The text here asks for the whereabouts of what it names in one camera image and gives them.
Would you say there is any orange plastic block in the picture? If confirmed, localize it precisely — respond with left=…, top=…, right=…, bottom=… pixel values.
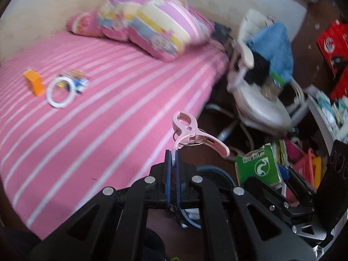
left=23, top=70, right=44, bottom=96

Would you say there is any black garment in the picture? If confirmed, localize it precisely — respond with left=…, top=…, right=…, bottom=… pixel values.
left=243, top=52, right=272, bottom=86

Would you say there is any dark bin with blue rim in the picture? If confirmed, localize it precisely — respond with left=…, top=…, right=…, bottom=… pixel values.
left=171, top=166, right=237, bottom=229

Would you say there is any white tape ring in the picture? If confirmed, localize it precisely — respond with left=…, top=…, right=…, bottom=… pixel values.
left=46, top=69, right=90, bottom=109

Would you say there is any dark blue cloth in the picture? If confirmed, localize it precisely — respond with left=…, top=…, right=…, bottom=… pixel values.
left=212, top=22, right=233, bottom=42

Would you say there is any red plastic item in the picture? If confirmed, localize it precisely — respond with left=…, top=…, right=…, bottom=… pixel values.
left=294, top=148, right=324, bottom=189

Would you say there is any white baby chair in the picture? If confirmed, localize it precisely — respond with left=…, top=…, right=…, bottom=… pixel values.
left=204, top=8, right=310, bottom=153

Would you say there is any small red cardboard box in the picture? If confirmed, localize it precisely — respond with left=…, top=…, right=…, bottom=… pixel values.
left=330, top=73, right=348, bottom=101

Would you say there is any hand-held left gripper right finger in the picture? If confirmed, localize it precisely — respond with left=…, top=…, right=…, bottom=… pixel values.
left=175, top=150, right=317, bottom=261

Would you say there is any blue towel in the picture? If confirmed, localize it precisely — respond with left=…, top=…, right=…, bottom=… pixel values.
left=246, top=22, right=294, bottom=79

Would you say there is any pink clothes peg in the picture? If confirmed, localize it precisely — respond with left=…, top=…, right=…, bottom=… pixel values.
left=172, top=110, right=230, bottom=158

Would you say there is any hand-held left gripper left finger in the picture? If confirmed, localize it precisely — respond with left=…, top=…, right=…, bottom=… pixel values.
left=30, top=150, right=173, bottom=261

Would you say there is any pink plastic item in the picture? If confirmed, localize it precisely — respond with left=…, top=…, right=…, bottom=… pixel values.
left=288, top=139, right=305, bottom=164

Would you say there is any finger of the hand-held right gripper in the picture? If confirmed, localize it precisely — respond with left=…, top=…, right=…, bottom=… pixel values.
left=243, top=176, right=291, bottom=218
left=277, top=164, right=318, bottom=212

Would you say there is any white basket of packets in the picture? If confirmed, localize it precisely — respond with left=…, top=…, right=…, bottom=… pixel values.
left=306, top=85, right=348, bottom=147

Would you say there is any pink flowered pillow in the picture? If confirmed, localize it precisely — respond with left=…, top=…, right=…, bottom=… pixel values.
left=66, top=9, right=109, bottom=37

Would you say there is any folded cartoon print quilt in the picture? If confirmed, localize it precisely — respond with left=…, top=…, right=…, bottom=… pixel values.
left=98, top=0, right=215, bottom=62

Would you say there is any green and white carton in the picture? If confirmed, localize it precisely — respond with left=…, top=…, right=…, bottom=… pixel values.
left=235, top=143, right=284, bottom=191

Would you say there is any pink striped bed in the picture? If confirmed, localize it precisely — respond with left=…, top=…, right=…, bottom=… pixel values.
left=0, top=31, right=230, bottom=231

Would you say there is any large red cardboard box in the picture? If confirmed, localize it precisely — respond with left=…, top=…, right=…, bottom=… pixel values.
left=317, top=20, right=348, bottom=78

